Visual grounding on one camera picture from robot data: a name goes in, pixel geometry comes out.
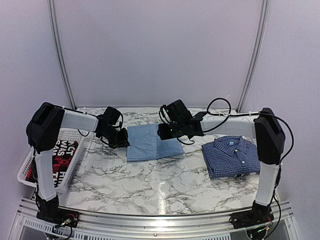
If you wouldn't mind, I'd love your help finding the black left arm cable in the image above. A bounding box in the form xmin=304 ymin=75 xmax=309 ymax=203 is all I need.
xmin=62 ymin=106 xmax=101 ymax=118

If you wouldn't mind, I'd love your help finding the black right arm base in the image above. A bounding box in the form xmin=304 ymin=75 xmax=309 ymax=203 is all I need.
xmin=229 ymin=200 xmax=274 ymax=229

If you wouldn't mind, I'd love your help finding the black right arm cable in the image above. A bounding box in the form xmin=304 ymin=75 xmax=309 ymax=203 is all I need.
xmin=203 ymin=97 xmax=295 ymax=161

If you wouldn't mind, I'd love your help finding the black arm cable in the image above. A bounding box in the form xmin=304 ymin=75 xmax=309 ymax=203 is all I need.
xmin=203 ymin=97 xmax=295 ymax=161
xmin=62 ymin=106 xmax=101 ymax=118

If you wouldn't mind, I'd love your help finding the aluminium front frame rail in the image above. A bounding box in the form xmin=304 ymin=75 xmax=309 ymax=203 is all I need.
xmin=8 ymin=198 xmax=302 ymax=240

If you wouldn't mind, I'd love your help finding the blue checked shirt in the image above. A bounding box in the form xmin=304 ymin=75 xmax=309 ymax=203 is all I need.
xmin=201 ymin=135 xmax=261 ymax=179

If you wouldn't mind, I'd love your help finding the red black plaid shirt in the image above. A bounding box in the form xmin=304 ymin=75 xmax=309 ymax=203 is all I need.
xmin=26 ymin=140 xmax=81 ymax=190

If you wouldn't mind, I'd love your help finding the right aluminium corner post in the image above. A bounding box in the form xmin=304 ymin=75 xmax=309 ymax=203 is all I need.
xmin=236 ymin=0 xmax=270 ymax=112

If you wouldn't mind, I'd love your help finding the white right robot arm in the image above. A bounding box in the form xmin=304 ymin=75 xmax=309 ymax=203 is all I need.
xmin=157 ymin=99 xmax=286 ymax=224

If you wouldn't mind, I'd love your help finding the left aluminium corner post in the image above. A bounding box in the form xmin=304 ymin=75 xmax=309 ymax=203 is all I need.
xmin=47 ymin=0 xmax=77 ymax=110

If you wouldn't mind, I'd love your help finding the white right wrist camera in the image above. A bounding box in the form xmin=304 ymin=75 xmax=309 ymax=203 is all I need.
xmin=159 ymin=104 xmax=171 ymax=124

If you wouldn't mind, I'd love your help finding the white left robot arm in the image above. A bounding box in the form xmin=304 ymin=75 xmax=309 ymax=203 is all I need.
xmin=26 ymin=102 xmax=130 ymax=201

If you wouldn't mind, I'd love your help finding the light blue long sleeve shirt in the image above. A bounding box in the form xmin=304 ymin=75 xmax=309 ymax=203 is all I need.
xmin=126 ymin=124 xmax=184 ymax=162

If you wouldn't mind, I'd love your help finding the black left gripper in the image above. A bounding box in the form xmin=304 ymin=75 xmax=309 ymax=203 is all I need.
xmin=100 ymin=126 xmax=129 ymax=149

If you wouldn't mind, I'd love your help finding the aluminium corner post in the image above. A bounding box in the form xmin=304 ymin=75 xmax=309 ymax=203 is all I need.
xmin=236 ymin=0 xmax=270 ymax=112
xmin=47 ymin=0 xmax=77 ymax=110

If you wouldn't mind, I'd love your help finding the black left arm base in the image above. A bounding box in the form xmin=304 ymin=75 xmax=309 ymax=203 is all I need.
xmin=35 ymin=195 xmax=80 ymax=228

